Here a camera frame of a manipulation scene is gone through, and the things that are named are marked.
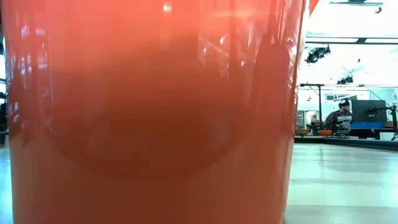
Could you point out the orange plastic basket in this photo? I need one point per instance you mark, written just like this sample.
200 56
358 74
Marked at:
155 124

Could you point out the cluttered robot workstation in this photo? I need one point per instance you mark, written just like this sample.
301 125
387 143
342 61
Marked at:
315 127

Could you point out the black pole stand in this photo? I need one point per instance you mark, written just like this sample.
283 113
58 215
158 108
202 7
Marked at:
320 105

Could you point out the orange bowl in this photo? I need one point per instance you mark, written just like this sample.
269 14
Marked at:
325 132

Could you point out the white sign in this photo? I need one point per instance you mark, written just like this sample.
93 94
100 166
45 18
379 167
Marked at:
329 107

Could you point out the black ceiling spotlight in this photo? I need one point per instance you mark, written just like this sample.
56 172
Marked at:
345 80
317 55

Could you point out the person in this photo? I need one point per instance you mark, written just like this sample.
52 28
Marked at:
339 119

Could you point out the black monitor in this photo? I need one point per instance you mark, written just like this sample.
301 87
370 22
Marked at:
368 110

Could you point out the ceiling light fixture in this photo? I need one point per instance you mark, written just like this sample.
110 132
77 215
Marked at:
357 3

